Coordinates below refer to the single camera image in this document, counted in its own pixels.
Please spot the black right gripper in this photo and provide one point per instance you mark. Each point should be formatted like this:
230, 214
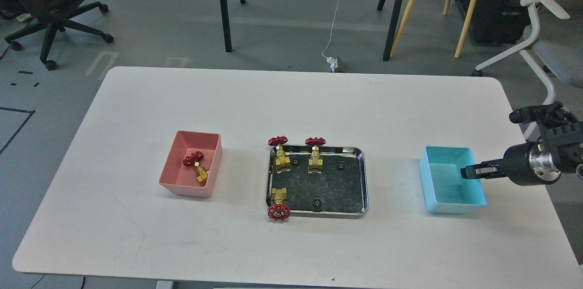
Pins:
524, 164

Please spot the brass valve red handwheel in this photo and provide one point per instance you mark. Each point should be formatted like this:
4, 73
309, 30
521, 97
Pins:
193, 160

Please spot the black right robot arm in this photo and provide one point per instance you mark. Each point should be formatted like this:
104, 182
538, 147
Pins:
558, 150

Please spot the blue plastic box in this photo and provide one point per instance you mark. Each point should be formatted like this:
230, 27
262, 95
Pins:
445, 191

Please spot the brass valve back right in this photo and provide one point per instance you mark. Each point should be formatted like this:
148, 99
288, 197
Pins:
315, 162

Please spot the brass valve back left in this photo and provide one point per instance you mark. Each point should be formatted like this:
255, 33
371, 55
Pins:
282, 160

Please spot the brass valve front left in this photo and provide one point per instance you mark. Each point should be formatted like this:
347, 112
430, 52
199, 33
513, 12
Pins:
278, 209

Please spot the pink plastic box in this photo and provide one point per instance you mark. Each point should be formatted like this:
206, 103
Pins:
182, 180

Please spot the stainless steel tray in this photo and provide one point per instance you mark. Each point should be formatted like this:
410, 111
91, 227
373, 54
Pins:
343, 192

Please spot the white power adapter with cable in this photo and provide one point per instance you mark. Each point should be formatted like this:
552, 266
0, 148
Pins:
333, 62

